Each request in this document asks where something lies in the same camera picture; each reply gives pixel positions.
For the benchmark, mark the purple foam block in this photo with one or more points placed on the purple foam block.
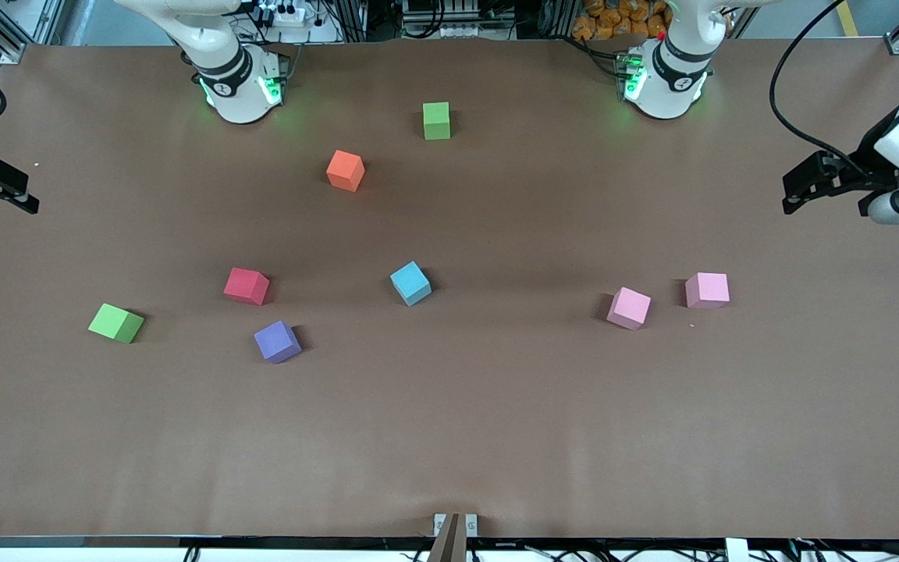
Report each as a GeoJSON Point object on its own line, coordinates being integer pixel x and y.
{"type": "Point", "coordinates": [277, 341]}

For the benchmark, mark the pink foam block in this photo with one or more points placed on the pink foam block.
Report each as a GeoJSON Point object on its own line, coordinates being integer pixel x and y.
{"type": "Point", "coordinates": [707, 289]}
{"type": "Point", "coordinates": [629, 307]}

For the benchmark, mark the pile of orange objects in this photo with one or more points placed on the pile of orange objects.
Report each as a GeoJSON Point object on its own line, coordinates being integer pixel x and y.
{"type": "Point", "coordinates": [613, 19]}

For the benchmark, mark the red foam block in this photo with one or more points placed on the red foam block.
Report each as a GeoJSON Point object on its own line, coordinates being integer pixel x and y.
{"type": "Point", "coordinates": [246, 285]}

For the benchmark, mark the blue foam block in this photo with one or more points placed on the blue foam block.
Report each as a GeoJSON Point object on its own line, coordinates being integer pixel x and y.
{"type": "Point", "coordinates": [410, 282]}

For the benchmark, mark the white power strip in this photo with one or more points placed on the white power strip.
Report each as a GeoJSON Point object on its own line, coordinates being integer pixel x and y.
{"type": "Point", "coordinates": [289, 14]}

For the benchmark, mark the metal table edge bracket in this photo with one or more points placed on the metal table edge bracket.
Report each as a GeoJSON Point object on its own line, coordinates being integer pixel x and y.
{"type": "Point", "coordinates": [439, 521]}

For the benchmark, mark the orange foam block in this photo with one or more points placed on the orange foam block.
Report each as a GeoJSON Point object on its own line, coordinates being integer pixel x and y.
{"type": "Point", "coordinates": [345, 169]}

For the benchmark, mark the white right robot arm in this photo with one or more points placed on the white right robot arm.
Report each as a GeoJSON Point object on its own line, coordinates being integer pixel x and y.
{"type": "Point", "coordinates": [239, 94]}

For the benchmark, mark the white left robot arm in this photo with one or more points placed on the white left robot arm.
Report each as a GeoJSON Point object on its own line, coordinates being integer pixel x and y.
{"type": "Point", "coordinates": [664, 86]}

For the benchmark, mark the green foam block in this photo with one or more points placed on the green foam block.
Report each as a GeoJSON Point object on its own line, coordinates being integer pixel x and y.
{"type": "Point", "coordinates": [436, 121]}
{"type": "Point", "coordinates": [114, 321]}

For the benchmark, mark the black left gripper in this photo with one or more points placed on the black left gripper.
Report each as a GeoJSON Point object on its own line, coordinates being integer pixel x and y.
{"type": "Point", "coordinates": [868, 159]}

